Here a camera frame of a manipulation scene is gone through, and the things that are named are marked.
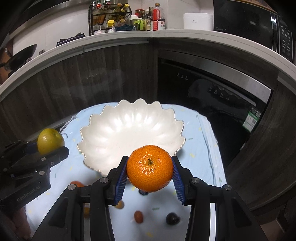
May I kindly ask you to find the white scalloped ceramic bowl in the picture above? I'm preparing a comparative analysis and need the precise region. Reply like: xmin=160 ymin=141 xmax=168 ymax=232
xmin=77 ymin=98 xmax=186 ymax=175

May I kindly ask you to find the black wok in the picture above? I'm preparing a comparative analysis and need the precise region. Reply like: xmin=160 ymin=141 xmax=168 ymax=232
xmin=1 ymin=44 xmax=37 ymax=71

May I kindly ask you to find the large orange mandarin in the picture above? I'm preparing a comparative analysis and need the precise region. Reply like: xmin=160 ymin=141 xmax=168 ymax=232
xmin=126 ymin=145 xmax=174 ymax=193

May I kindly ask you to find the light blue confetti cloth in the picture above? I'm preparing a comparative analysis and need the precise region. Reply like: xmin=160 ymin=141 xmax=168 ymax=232
xmin=26 ymin=104 xmax=226 ymax=240

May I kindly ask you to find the red grape tomato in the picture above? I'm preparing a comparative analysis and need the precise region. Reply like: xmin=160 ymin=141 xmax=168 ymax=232
xmin=134 ymin=210 xmax=144 ymax=223

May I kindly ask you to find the green round fruit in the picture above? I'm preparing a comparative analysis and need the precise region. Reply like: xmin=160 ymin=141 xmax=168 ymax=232
xmin=37 ymin=128 xmax=65 ymax=155

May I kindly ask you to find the small orange mandarin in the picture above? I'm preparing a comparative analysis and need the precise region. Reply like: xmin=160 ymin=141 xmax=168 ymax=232
xmin=70 ymin=181 xmax=84 ymax=187

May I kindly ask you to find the left human hand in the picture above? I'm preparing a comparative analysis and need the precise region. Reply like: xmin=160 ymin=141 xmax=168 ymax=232
xmin=2 ymin=206 xmax=31 ymax=240

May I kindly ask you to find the white rice cooker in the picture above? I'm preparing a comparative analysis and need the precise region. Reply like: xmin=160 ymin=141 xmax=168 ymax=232
xmin=183 ymin=13 xmax=214 ymax=31

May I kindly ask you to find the black spice rack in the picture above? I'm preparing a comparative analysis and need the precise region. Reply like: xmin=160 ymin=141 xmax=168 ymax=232
xmin=88 ymin=1 xmax=132 ymax=36

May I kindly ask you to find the tan longan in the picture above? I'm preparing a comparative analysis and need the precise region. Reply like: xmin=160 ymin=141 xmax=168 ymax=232
xmin=115 ymin=200 xmax=125 ymax=209
xmin=84 ymin=206 xmax=90 ymax=218

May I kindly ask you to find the black microwave oven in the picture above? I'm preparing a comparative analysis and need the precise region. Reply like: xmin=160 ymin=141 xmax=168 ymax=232
xmin=213 ymin=1 xmax=295 ymax=62

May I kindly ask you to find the dark plum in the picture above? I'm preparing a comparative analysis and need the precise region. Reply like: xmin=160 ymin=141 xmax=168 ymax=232
xmin=166 ymin=212 xmax=181 ymax=225

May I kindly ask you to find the black built-in dishwasher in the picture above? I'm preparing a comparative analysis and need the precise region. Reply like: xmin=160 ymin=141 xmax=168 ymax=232
xmin=157 ymin=49 xmax=273 ymax=163

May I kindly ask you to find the dark blueberry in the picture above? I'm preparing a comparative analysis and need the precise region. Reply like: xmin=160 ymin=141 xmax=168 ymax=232
xmin=138 ymin=189 xmax=149 ymax=196

